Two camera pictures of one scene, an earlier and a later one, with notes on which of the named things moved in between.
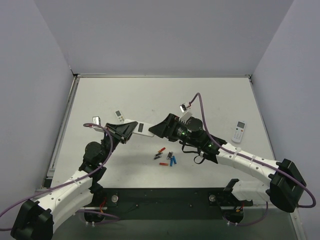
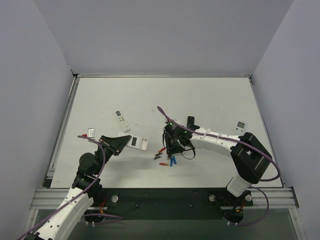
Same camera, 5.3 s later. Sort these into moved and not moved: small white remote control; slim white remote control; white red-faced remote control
Moved: white red-faced remote control
Not moved: slim white remote control; small white remote control
